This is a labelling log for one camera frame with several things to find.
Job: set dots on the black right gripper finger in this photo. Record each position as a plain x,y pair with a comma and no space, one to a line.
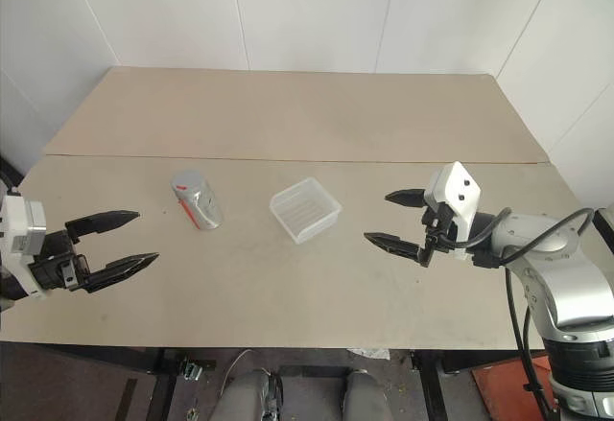
405,197
391,243

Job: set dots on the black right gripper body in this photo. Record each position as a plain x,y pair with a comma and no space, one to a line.
434,229

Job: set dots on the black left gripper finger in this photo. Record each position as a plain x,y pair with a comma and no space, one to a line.
122,270
103,222

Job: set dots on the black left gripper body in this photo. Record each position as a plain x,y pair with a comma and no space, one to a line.
55,265

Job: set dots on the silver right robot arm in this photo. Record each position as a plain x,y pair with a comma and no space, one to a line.
566,277

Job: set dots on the clear square plastic container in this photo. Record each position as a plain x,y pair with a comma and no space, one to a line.
305,210

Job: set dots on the silver red can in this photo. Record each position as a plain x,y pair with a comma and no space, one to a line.
199,205

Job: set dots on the crumpled white plastic scrap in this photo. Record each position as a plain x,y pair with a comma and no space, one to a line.
369,352

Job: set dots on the small caster wheel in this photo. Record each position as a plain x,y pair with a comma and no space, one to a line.
192,371

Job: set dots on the gray robot right leg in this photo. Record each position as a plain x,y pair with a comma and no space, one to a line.
363,394

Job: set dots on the gray robot leg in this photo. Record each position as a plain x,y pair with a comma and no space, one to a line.
254,397
363,394

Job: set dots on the red floor board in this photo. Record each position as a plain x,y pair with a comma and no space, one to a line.
511,385

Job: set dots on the gray robot left leg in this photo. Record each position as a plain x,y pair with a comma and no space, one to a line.
254,397

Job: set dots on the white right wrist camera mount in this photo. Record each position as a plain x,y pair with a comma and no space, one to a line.
455,191

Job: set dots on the black table frame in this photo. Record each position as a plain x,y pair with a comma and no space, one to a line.
153,359

